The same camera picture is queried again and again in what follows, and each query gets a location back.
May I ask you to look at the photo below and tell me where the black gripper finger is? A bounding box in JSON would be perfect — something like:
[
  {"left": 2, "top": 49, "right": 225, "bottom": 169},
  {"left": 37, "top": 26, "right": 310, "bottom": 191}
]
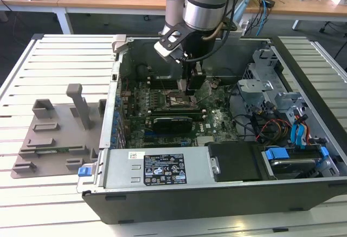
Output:
[{"left": 185, "top": 57, "right": 206, "bottom": 104}]

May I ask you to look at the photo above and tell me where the CPU socket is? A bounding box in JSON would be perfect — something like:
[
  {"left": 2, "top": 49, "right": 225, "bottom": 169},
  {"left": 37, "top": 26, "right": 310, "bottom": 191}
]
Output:
[{"left": 164, "top": 89, "right": 196, "bottom": 108}]

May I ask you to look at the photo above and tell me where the green RAM stick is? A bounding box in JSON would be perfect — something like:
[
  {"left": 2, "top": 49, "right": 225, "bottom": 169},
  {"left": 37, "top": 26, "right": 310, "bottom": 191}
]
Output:
[
  {"left": 19, "top": 145, "right": 82, "bottom": 154},
  {"left": 150, "top": 111, "right": 204, "bottom": 121}
]

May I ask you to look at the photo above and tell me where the green motherboard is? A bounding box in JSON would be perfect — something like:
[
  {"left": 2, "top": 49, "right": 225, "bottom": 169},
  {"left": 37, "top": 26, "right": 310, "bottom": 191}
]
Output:
[{"left": 116, "top": 77, "right": 242, "bottom": 149}]

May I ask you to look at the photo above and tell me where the black graphics card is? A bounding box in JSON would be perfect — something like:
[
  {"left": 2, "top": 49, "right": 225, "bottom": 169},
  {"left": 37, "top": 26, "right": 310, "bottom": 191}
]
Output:
[{"left": 146, "top": 116, "right": 194, "bottom": 134}]

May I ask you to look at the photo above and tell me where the silver disk bay cage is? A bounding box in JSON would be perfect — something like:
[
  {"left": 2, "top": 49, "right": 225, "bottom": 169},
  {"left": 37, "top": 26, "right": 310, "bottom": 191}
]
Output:
[{"left": 236, "top": 47, "right": 309, "bottom": 118}]

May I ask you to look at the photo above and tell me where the black plastic shroud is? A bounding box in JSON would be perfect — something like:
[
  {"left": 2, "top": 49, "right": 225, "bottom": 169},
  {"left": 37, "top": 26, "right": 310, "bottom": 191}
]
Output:
[{"left": 206, "top": 141, "right": 274, "bottom": 183}]

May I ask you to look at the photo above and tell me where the silver power supply unit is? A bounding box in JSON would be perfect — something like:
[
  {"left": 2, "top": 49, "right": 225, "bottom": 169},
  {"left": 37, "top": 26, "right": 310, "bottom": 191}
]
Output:
[{"left": 104, "top": 148, "right": 215, "bottom": 190}]

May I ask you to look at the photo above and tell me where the black PC case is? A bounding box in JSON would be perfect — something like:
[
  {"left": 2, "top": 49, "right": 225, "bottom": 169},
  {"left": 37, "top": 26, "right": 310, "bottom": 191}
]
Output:
[{"left": 76, "top": 35, "right": 347, "bottom": 226}]

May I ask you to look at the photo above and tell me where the dark disk drive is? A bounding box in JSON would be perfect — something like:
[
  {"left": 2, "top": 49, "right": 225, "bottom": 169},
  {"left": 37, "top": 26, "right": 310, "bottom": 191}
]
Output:
[{"left": 269, "top": 158, "right": 317, "bottom": 180}]

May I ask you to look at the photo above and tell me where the grey parts rack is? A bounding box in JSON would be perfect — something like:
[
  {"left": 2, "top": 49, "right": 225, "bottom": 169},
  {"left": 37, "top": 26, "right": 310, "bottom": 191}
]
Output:
[{"left": 9, "top": 83, "right": 108, "bottom": 180}]

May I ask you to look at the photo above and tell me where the blue case latch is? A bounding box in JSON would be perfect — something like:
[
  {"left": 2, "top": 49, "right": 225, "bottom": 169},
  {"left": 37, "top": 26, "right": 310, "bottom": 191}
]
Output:
[{"left": 77, "top": 167, "right": 92, "bottom": 178}]

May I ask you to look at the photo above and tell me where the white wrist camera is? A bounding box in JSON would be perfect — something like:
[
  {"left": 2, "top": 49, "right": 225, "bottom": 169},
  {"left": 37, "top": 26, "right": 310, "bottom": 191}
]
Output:
[{"left": 153, "top": 22, "right": 190, "bottom": 62}]

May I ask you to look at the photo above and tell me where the black wire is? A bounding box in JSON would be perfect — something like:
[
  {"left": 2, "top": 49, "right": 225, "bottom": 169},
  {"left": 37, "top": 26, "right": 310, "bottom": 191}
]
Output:
[{"left": 229, "top": 85, "right": 258, "bottom": 142}]

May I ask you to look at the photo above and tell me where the grey case handle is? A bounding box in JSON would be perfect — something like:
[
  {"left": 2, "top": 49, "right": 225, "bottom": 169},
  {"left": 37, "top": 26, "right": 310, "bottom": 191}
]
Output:
[{"left": 112, "top": 34, "right": 127, "bottom": 54}]

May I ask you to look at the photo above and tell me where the blue hanging cable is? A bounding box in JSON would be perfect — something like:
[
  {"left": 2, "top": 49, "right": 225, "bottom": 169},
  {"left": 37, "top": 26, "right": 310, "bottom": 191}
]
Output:
[{"left": 259, "top": 0, "right": 271, "bottom": 36}]

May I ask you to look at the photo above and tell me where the red yellow wire bundle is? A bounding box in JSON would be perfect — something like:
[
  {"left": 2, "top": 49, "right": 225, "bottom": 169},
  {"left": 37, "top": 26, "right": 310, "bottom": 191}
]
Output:
[{"left": 256, "top": 119, "right": 292, "bottom": 142}]

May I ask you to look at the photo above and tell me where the blue disk carrier handle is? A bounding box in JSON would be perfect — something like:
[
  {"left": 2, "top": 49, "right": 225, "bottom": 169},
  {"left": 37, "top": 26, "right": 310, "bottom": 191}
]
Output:
[{"left": 265, "top": 147, "right": 290, "bottom": 164}]

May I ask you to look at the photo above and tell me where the blue flat wire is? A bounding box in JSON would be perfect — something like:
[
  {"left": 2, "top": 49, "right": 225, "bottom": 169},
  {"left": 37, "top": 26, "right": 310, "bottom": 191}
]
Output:
[{"left": 290, "top": 114, "right": 309, "bottom": 150}]

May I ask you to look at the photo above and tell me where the orange flat wire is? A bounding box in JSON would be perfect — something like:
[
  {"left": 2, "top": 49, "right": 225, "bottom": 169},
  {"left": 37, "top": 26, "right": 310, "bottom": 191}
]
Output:
[{"left": 303, "top": 124, "right": 312, "bottom": 147}]

